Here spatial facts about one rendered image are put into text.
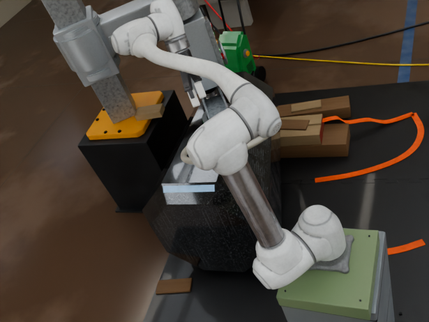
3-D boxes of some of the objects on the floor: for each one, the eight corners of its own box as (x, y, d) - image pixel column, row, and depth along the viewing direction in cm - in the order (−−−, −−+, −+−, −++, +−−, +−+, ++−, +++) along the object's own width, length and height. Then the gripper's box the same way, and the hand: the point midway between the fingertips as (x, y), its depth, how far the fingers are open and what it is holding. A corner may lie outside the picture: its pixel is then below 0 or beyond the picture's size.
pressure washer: (238, 75, 483) (212, -3, 427) (267, 76, 464) (245, -5, 408) (221, 96, 465) (193, 17, 409) (252, 98, 445) (226, 16, 389)
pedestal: (115, 212, 388) (71, 149, 341) (143, 157, 431) (108, 93, 384) (186, 214, 362) (148, 145, 314) (209, 154, 405) (179, 86, 357)
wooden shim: (156, 294, 314) (155, 293, 313) (159, 281, 321) (158, 280, 320) (190, 292, 307) (189, 291, 306) (192, 278, 314) (191, 277, 313)
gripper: (181, 53, 171) (202, 107, 177) (195, 43, 193) (213, 91, 200) (163, 60, 173) (185, 113, 179) (179, 49, 195) (197, 96, 202)
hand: (199, 99), depth 189 cm, fingers open, 13 cm apart
